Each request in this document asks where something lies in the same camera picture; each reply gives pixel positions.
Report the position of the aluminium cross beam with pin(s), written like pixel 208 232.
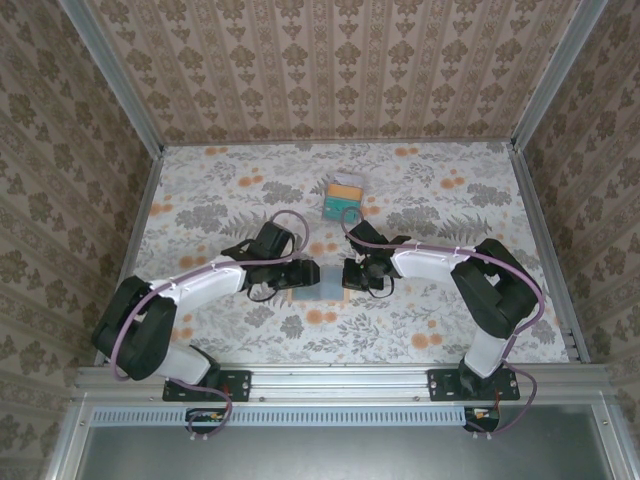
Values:
pixel 340 382

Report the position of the aluminium frame post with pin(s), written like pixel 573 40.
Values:
pixel 552 75
pixel 115 75

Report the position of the black connector box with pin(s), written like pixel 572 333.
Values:
pixel 207 420
pixel 482 419

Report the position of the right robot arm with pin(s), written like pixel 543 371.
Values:
pixel 425 262

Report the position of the orange credit card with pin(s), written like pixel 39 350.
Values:
pixel 344 191

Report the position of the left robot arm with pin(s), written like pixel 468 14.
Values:
pixel 205 285

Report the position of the grey metal panel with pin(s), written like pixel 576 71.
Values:
pixel 340 455

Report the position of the aluminium side rail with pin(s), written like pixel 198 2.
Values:
pixel 547 250
pixel 145 235

